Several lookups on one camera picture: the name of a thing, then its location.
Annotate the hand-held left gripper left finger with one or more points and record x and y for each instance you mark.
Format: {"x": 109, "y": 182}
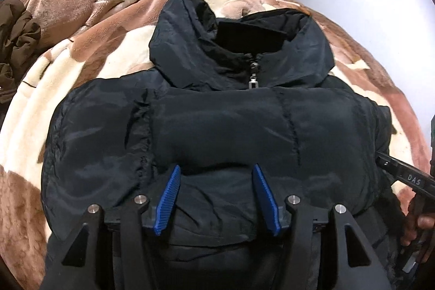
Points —
{"x": 168, "y": 201}

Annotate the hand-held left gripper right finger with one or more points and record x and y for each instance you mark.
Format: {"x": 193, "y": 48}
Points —
{"x": 266, "y": 201}

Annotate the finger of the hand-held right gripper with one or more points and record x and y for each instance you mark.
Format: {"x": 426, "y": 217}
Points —
{"x": 404, "y": 174}

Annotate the black puffer jacket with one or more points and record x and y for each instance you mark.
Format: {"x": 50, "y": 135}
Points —
{"x": 221, "y": 116}

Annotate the person's right hand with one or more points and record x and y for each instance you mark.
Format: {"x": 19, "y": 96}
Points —
{"x": 424, "y": 225}

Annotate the brown and cream printed blanket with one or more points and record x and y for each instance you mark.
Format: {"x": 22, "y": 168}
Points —
{"x": 102, "y": 21}

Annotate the dark brown jacket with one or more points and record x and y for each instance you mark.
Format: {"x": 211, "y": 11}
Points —
{"x": 17, "y": 35}

